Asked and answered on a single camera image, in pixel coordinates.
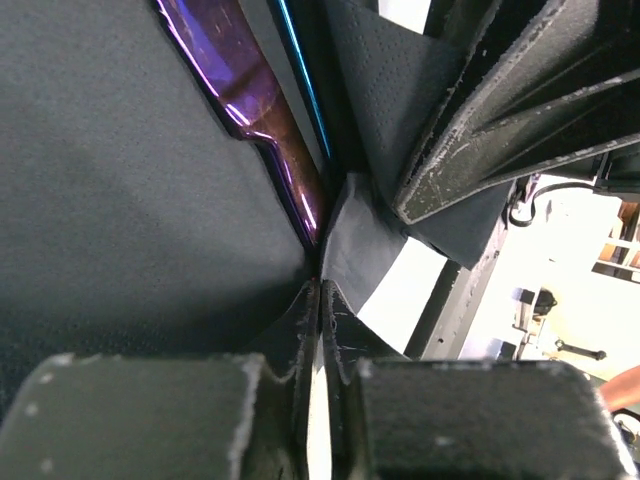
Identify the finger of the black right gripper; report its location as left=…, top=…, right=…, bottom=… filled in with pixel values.
left=393, top=1, right=639, bottom=224

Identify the black paper napkin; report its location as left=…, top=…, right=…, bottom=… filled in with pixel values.
left=0, top=0, right=516, bottom=401

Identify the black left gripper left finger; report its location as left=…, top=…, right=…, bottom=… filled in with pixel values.
left=1, top=280, right=320, bottom=479

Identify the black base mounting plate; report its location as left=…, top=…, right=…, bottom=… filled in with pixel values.
left=402, top=214, right=516, bottom=361

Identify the blue metal fork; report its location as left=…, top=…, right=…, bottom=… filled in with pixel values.
left=275, top=0, right=332, bottom=159

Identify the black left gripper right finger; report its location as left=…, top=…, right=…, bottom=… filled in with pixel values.
left=321, top=281, right=635, bottom=479

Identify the purple blue metal knife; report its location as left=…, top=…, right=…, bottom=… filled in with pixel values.
left=157, top=1, right=327, bottom=249

